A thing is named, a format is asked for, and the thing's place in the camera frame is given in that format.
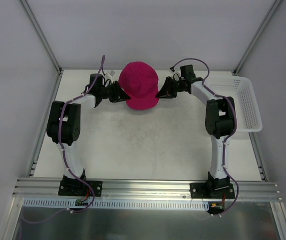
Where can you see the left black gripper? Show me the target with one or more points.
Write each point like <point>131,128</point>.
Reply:
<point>116,91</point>

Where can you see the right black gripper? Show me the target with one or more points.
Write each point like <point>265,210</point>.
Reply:
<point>169,87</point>

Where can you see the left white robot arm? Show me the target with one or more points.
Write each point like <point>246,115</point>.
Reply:
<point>64,129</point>

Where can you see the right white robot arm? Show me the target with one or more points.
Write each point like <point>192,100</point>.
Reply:
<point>220,124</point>

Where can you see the white plastic basket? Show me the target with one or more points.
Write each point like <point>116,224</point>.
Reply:
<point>241,90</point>

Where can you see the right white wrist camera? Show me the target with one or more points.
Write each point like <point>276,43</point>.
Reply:
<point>175,74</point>

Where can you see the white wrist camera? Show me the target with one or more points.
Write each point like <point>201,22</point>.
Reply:
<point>109,75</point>
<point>175,74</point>

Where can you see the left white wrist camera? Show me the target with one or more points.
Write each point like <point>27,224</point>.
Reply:
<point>109,75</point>

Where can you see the left aluminium frame post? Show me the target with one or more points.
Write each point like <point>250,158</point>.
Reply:
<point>40,34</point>

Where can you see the aluminium frame post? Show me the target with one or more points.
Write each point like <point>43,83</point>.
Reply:
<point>259,32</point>
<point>40,34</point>

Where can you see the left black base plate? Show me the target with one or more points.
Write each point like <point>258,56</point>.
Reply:
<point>73,187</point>

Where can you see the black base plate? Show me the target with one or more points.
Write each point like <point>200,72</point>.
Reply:
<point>206,190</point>
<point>73,187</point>

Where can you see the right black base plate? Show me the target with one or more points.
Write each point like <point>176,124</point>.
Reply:
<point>206,190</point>

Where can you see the white slotted cable duct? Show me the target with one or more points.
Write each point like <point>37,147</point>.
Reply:
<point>71,203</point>

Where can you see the aluminium mounting rail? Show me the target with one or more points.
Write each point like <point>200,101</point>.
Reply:
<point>167,190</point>

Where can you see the right aluminium frame post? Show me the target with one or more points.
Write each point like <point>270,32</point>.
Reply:
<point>259,32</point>

